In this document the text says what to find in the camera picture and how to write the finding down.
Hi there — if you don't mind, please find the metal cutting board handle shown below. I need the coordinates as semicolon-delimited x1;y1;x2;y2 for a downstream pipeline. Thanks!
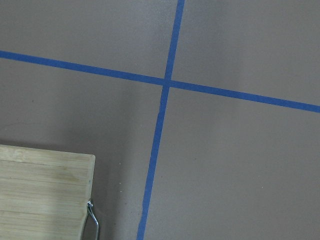
86;198;100;240

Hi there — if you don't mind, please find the wooden cutting board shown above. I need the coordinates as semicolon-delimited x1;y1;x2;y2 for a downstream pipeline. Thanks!
0;145;96;240

